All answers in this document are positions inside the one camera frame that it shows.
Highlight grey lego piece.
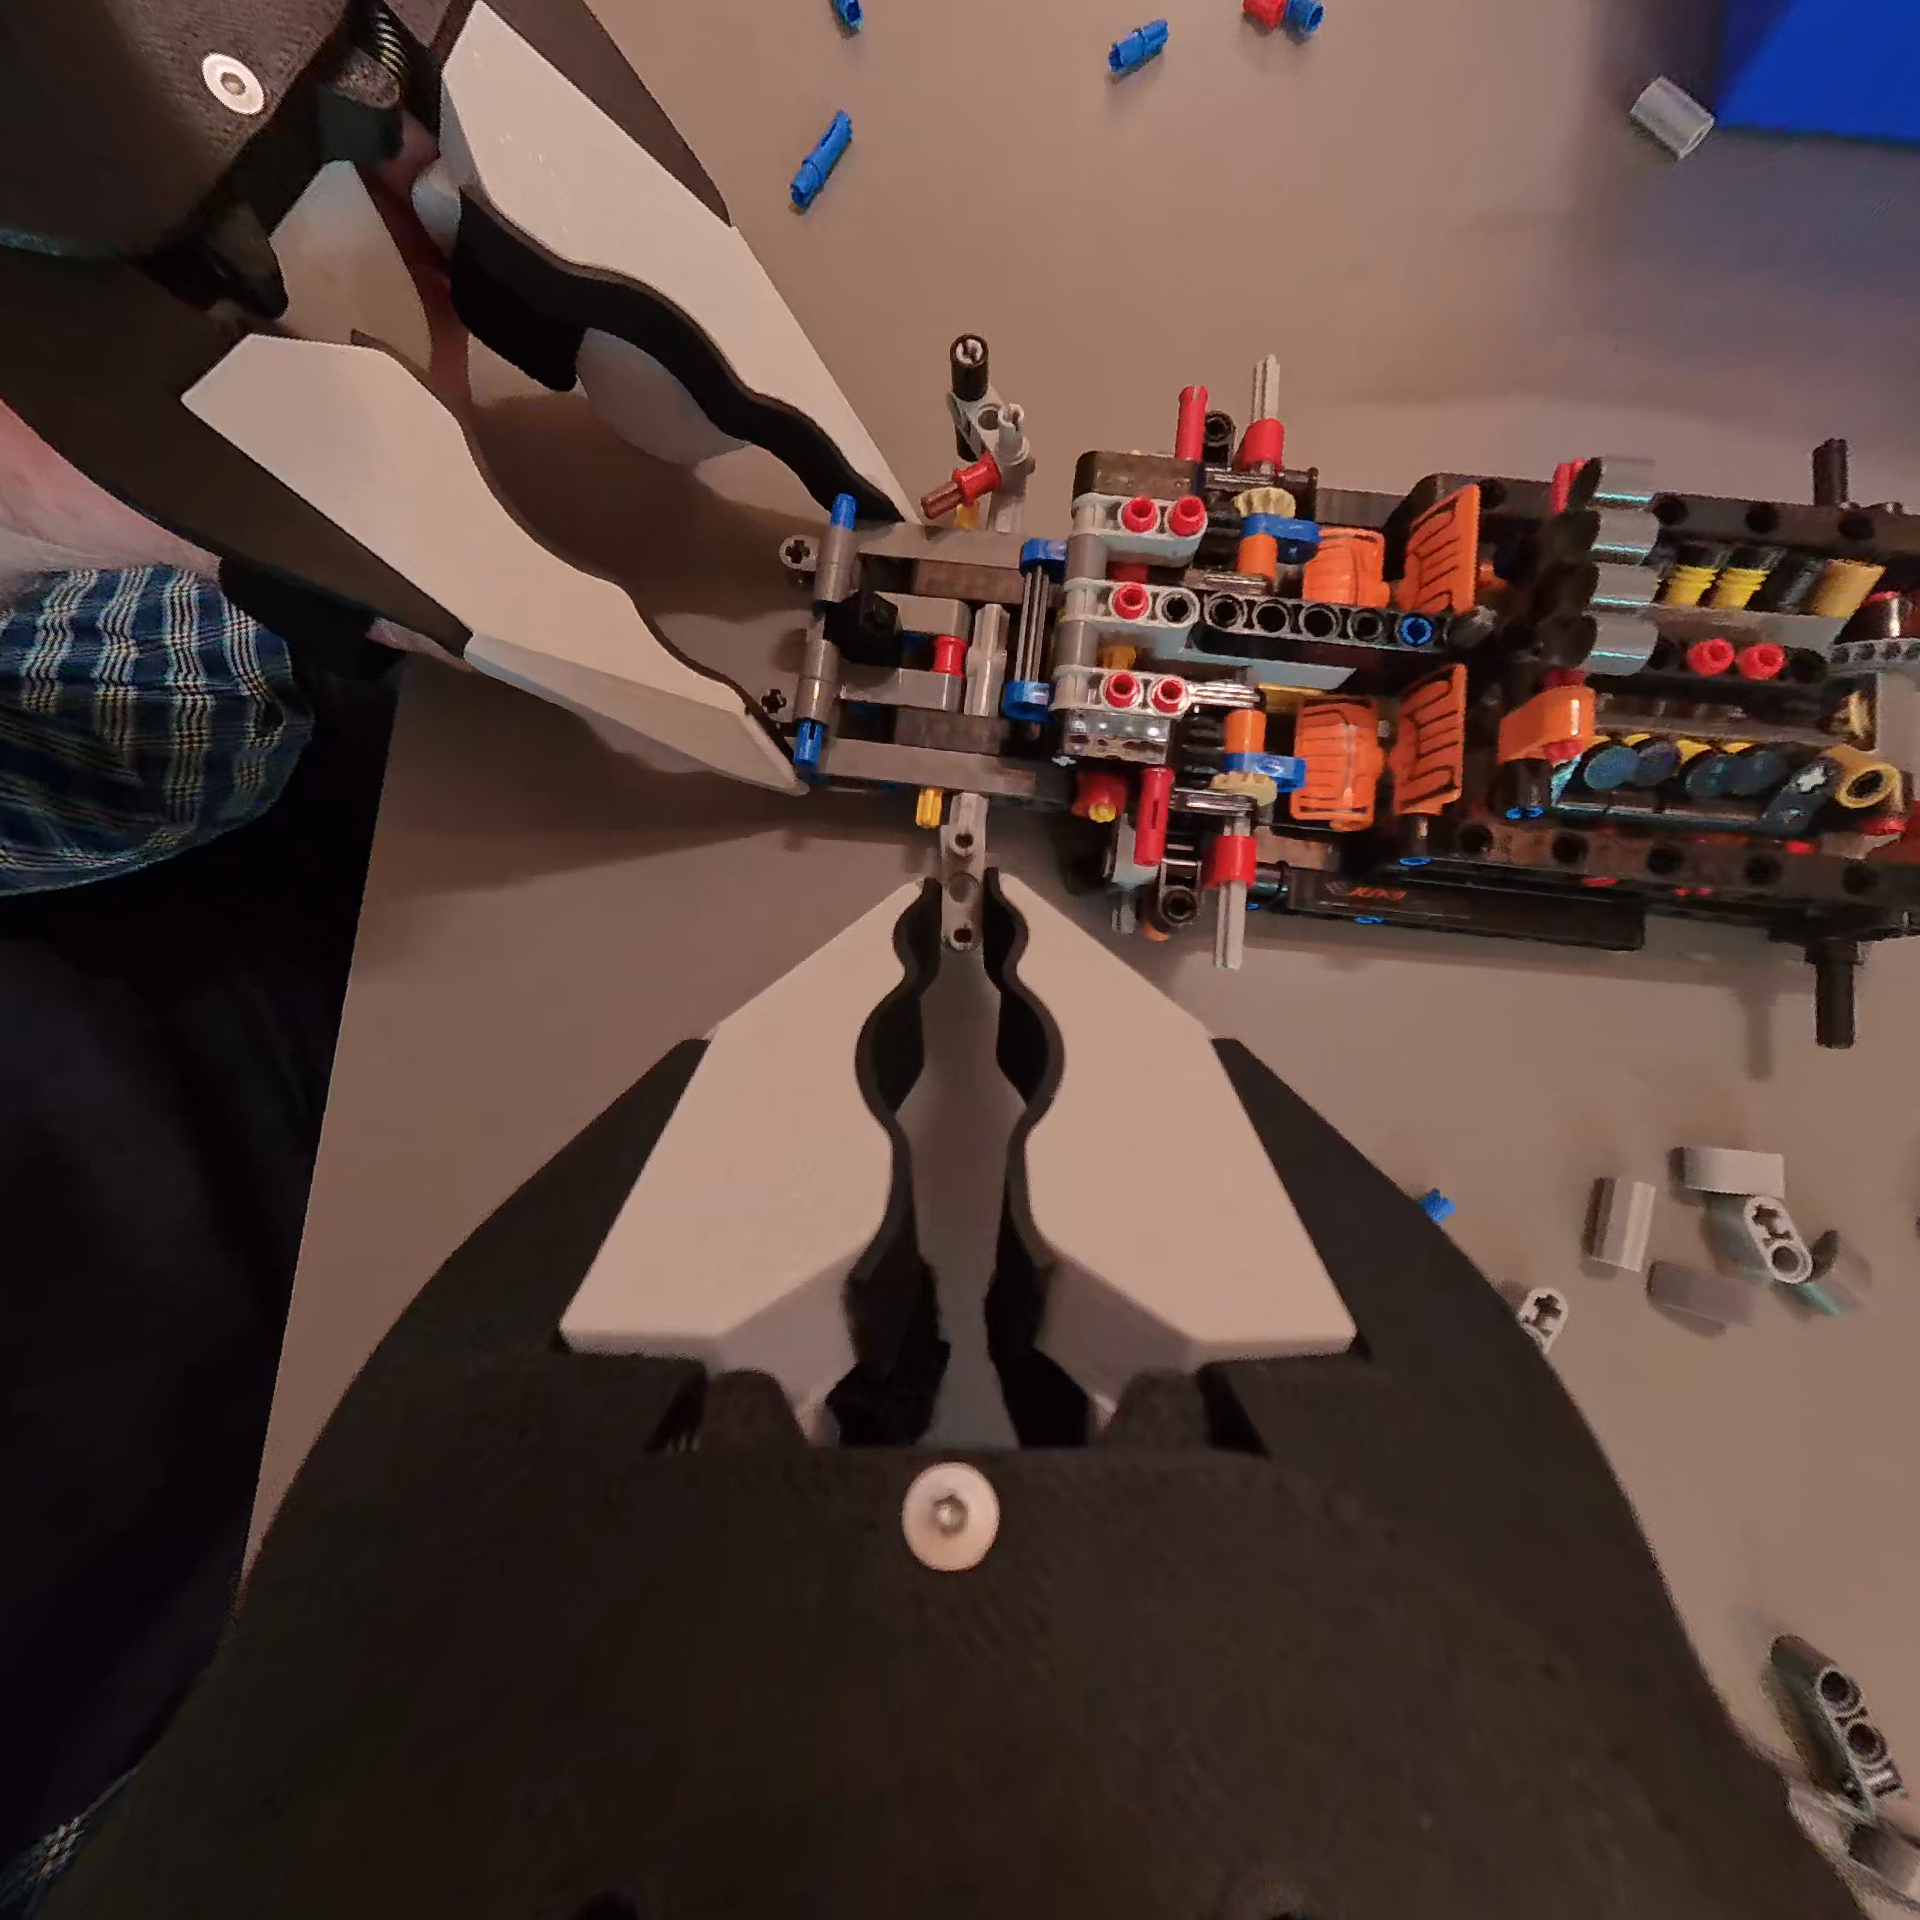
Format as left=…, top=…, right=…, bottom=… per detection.
left=1793, top=1792, right=1920, bottom=1920

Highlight person's dark trousers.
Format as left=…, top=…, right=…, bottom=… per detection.
left=0, top=652, right=396, bottom=1870

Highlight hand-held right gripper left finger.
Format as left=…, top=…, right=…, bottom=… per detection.
left=558, top=880, right=944, bottom=1450

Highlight person's left hand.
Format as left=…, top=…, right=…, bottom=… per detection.
left=0, top=397, right=226, bottom=594

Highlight person's plaid shirt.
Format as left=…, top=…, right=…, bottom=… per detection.
left=0, top=1807, right=98, bottom=1920

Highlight grey lego connector with pins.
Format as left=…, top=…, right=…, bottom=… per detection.
left=938, top=815, right=993, bottom=956

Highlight blue plastic bin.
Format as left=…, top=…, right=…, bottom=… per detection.
left=1711, top=0, right=1920, bottom=144

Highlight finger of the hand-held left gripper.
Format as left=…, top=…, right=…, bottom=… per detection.
left=407, top=0, right=924, bottom=528
left=184, top=157, right=815, bottom=794

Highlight dark grey lego beam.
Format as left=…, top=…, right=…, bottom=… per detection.
left=1770, top=1635, right=1899, bottom=1823

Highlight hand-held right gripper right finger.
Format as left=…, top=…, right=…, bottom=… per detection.
left=978, top=874, right=1361, bottom=1450

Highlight lego car chassis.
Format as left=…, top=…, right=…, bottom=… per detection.
left=777, top=335, right=1920, bottom=1051

